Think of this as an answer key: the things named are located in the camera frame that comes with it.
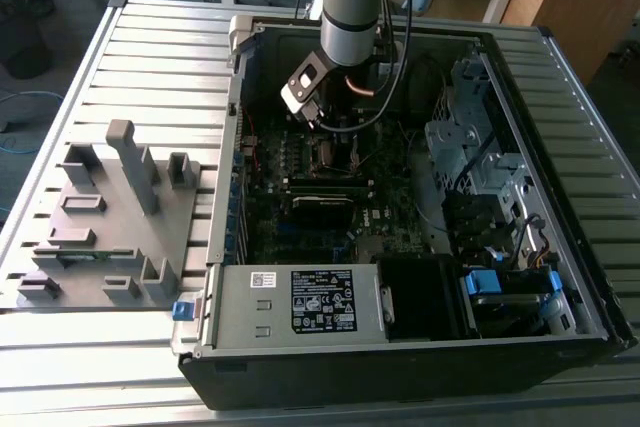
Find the black PC case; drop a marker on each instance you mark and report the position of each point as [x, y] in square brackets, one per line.
[350, 382]

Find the silver CPU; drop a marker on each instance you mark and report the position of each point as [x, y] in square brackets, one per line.
[330, 153]

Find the black RAM slot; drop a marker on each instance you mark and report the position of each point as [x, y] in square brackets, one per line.
[325, 182]
[327, 192]

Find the CPU socket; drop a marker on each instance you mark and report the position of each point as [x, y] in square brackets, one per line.
[316, 169]

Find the grey parts rack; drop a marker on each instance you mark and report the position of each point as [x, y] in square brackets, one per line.
[125, 247]

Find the grey power supply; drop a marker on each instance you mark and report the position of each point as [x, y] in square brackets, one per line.
[235, 307]

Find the green motherboard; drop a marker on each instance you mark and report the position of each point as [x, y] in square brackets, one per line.
[395, 197]

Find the black plastic holder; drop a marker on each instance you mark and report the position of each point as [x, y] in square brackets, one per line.
[470, 217]

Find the hard disk in blue carrier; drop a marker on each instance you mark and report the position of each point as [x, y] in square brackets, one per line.
[482, 283]

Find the blue case latch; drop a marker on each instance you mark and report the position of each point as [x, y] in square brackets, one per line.
[182, 311]

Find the black plastic shroud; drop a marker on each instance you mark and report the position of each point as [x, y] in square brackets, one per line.
[415, 297]

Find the silver metal disk bay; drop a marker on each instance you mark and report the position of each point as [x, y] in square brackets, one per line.
[445, 137]

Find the green RAM stick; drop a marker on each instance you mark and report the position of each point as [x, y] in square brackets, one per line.
[82, 258]

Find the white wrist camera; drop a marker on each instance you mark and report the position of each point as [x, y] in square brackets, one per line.
[302, 82]

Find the black office chair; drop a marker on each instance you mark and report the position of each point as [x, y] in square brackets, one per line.
[22, 47]

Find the black graphics card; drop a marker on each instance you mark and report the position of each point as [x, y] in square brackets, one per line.
[320, 212]

